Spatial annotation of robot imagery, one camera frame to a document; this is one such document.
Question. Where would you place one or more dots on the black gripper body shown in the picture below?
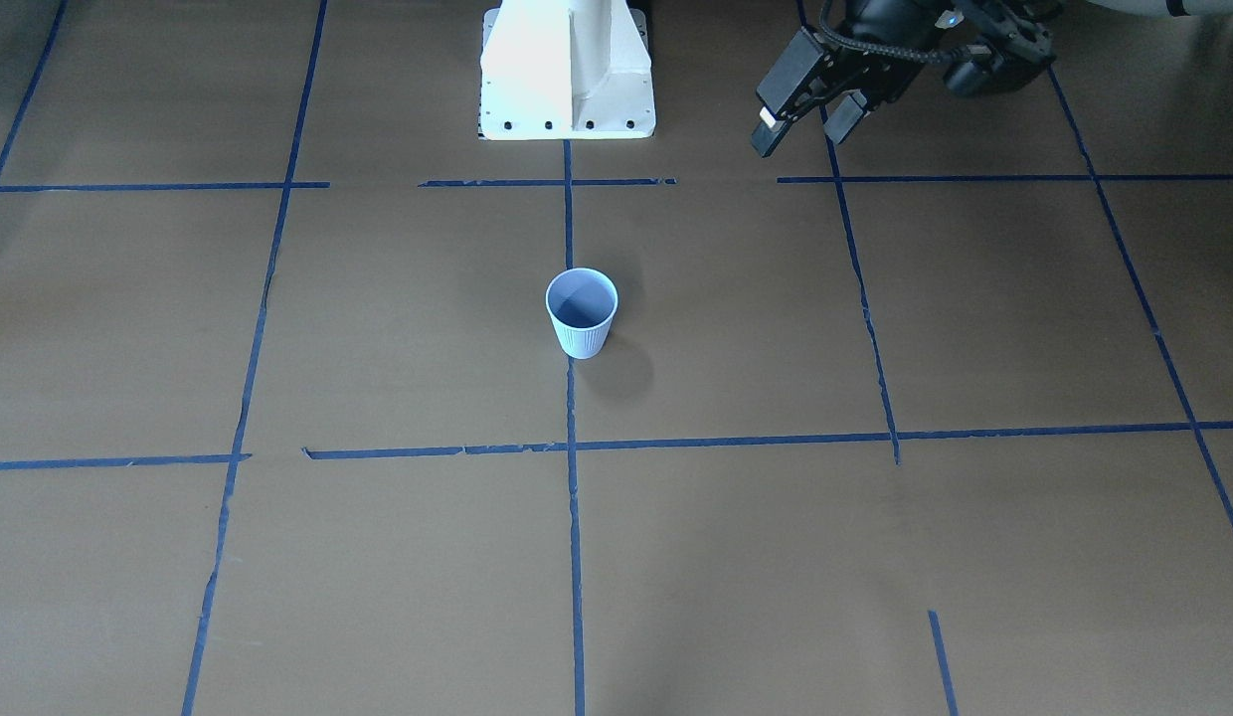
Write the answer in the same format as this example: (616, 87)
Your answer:
(878, 24)

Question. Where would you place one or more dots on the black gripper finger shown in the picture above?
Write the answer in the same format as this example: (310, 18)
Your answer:
(846, 117)
(792, 86)

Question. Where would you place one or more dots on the blue ribbed cup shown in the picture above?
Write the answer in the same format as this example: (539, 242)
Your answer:
(582, 304)

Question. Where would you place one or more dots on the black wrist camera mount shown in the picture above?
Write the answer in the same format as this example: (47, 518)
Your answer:
(1018, 46)

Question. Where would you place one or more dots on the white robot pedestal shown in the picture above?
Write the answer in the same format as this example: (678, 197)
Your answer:
(566, 70)

